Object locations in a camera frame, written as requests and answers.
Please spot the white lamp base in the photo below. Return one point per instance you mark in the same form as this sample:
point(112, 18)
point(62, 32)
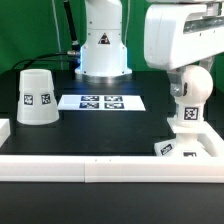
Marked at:
point(184, 144)

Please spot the white front fence wall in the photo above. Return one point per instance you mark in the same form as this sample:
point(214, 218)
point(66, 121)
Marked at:
point(89, 169)

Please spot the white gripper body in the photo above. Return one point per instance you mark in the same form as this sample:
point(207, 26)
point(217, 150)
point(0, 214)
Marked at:
point(178, 33)

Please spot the white marker sheet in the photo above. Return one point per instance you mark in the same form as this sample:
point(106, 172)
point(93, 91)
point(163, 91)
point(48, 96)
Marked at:
point(101, 103)

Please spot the white right fence wall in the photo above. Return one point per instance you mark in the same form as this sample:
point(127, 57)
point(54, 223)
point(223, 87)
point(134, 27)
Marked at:
point(213, 143)

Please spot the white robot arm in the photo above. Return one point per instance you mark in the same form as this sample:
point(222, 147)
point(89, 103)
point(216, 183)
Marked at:
point(103, 55)

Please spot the white lamp shade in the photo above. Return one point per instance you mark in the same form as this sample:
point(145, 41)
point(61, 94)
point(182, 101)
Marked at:
point(37, 104)

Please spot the white left fence wall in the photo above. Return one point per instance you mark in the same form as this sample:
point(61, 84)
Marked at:
point(4, 130)

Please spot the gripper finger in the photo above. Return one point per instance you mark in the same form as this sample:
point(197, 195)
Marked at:
point(207, 63)
point(177, 83)

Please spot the white fence wall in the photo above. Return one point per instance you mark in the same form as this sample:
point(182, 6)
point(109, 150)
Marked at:
point(89, 169)
point(4, 130)
point(213, 143)

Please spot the white lamp bulb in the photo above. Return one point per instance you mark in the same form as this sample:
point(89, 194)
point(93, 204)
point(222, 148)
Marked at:
point(198, 85)

